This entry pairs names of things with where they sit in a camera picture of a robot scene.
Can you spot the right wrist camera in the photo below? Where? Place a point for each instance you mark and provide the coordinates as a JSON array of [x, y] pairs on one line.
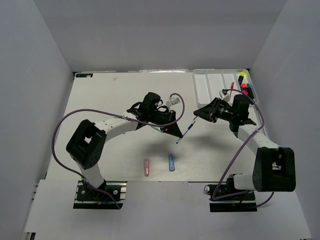
[[224, 95]]

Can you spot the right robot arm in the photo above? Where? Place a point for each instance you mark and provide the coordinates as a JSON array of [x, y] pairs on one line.
[[274, 166]]

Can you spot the blue stapler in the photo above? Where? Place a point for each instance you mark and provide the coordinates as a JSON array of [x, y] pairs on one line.
[[171, 163]]

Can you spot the green stapler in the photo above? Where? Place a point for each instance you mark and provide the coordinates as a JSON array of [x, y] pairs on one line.
[[157, 129]]

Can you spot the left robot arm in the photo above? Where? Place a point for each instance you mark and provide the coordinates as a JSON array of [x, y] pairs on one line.
[[86, 144]]

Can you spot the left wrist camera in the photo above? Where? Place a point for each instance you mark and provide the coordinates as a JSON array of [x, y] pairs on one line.
[[172, 101]]

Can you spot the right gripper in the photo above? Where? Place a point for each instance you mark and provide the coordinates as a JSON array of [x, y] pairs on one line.
[[209, 112]]

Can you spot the white divided tray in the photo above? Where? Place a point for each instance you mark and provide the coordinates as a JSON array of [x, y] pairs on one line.
[[209, 82]]

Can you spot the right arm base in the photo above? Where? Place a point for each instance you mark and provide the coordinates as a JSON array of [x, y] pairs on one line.
[[240, 203]]

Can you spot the blue label sticker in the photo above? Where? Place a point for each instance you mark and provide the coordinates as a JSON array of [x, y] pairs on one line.
[[84, 75]]

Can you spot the pink stapler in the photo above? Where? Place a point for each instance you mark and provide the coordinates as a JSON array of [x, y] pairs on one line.
[[146, 165]]

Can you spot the red pen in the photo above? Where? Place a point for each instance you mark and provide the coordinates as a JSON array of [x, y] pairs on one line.
[[231, 87]]

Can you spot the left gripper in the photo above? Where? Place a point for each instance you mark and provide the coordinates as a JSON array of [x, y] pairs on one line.
[[173, 129]]

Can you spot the blue pen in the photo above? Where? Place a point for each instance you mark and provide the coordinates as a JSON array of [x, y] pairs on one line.
[[187, 130]]

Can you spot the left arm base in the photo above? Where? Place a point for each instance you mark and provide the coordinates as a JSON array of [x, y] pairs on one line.
[[88, 199]]

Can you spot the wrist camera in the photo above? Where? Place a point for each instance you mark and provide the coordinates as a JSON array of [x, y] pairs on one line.
[[224, 95], [172, 101]]

